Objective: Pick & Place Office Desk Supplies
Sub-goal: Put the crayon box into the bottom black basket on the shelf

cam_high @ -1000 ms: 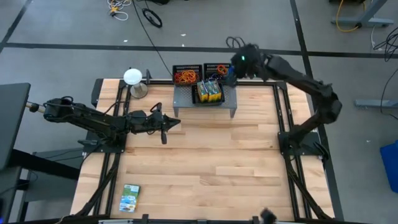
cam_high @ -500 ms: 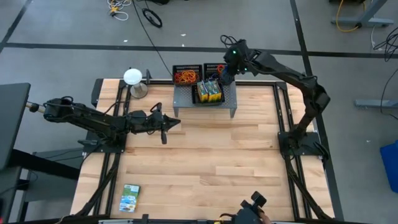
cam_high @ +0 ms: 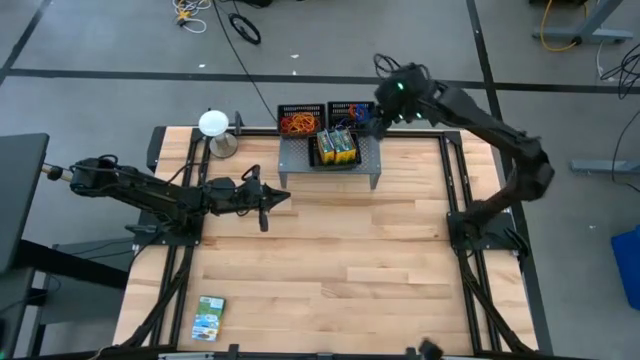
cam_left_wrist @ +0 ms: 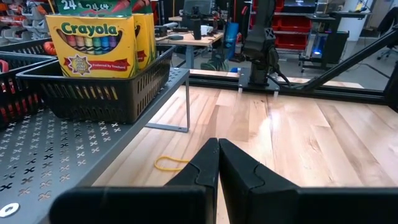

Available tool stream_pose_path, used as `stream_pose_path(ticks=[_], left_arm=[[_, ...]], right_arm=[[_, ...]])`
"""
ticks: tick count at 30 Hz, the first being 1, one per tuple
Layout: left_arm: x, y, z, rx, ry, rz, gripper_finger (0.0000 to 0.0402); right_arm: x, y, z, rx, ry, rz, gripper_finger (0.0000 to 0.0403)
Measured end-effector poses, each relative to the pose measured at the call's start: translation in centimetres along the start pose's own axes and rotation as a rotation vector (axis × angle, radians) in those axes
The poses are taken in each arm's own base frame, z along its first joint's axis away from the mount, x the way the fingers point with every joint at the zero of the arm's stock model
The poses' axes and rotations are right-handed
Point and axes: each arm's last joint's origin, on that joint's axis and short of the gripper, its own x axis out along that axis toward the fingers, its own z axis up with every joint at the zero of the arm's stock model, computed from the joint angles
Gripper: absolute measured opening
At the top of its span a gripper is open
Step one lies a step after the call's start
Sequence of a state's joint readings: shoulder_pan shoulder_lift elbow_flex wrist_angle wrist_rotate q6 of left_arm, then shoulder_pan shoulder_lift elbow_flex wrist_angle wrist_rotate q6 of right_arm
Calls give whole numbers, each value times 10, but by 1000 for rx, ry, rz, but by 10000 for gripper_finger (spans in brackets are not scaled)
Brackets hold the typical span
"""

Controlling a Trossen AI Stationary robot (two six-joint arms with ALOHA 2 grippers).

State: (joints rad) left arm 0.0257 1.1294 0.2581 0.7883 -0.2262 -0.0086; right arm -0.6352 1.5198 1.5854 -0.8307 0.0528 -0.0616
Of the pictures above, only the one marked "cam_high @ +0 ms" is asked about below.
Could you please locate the black mesh basket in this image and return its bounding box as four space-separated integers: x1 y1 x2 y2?
326 100 378 138
305 132 362 172
276 103 327 140

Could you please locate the white floor cable bundle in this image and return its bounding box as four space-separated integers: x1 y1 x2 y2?
172 0 214 35

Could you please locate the grey floor bar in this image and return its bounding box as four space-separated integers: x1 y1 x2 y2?
569 159 640 175

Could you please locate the black coiled floor cable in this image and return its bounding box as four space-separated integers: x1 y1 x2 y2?
228 12 263 46

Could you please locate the grey perforated metal shelf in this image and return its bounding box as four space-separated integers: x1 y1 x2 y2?
277 135 383 191

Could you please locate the grey desk leg frame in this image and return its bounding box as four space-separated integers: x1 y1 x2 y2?
531 0 635 46

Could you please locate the blue bin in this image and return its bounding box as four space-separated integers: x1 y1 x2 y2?
610 224 640 311

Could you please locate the black cable tangle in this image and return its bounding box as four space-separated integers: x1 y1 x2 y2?
599 42 640 101

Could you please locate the orange rubber band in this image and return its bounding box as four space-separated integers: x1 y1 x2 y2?
283 113 311 131
294 115 322 134
289 115 321 135

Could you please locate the long black floor cable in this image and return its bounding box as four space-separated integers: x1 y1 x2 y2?
212 0 279 125

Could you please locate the yellow floor cable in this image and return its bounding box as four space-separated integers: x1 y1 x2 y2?
539 0 584 53

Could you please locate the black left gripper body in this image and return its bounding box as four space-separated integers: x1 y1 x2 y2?
239 164 271 233

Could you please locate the yellow cord with black knob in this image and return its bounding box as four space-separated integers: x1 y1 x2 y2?
41 163 81 186

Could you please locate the yellow crayon box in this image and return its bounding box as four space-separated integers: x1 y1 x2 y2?
329 128 347 165
316 129 335 165

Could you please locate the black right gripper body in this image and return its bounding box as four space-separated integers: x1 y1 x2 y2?
374 67 439 126

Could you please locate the green cardboard box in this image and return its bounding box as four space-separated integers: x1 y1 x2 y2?
190 294 227 343
342 127 358 164

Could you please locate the white mushroom lamp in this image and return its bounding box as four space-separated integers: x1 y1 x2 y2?
197 109 239 160

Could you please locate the black side desk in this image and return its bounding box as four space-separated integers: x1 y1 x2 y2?
0 132 132 360

